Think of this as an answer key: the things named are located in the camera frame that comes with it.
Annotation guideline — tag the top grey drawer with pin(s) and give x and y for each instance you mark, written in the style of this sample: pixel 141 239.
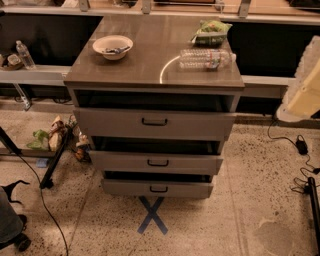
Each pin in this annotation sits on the top grey drawer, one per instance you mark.
pixel 179 125

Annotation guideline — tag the black tripod leg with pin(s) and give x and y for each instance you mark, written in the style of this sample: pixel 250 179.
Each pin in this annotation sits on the black tripod leg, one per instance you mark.
pixel 46 181

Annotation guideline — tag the brown basket with items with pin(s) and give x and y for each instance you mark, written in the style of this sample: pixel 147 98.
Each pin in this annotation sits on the brown basket with items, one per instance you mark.
pixel 10 62

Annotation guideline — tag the green chip bag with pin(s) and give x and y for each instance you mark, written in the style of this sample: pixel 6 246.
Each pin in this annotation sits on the green chip bag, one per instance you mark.
pixel 211 33

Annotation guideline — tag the clear plastic water bottle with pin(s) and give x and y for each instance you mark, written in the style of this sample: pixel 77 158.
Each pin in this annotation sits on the clear plastic water bottle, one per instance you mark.
pixel 211 59

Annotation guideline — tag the small upright water bottle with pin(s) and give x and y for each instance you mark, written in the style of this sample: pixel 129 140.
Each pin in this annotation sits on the small upright water bottle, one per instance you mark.
pixel 25 55

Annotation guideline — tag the dark utensil in bowl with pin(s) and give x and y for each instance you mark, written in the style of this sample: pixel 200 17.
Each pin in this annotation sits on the dark utensil in bowl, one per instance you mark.
pixel 117 50

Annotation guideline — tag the white paper bowl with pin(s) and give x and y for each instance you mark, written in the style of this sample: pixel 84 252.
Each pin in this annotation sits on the white paper bowl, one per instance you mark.
pixel 112 41

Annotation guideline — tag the blue tape cross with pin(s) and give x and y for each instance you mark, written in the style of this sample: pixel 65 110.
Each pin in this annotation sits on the blue tape cross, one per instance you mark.
pixel 152 215

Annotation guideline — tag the bottom grey drawer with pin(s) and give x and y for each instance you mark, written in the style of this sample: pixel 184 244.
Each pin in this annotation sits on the bottom grey drawer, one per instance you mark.
pixel 157 188

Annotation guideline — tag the grey drawer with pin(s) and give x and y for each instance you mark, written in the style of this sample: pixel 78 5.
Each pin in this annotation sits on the grey drawer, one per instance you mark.
pixel 157 188
pixel 156 163
pixel 179 125

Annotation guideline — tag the grey drawer cabinet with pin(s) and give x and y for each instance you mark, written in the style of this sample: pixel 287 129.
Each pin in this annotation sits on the grey drawer cabinet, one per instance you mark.
pixel 149 78

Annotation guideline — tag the middle grey drawer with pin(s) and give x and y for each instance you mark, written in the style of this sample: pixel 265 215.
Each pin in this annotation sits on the middle grey drawer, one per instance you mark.
pixel 156 163

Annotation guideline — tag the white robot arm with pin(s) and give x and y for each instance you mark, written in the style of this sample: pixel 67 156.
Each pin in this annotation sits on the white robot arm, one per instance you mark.
pixel 302 98

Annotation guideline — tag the black stand right edge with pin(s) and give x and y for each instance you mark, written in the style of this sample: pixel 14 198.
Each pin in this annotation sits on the black stand right edge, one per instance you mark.
pixel 315 209

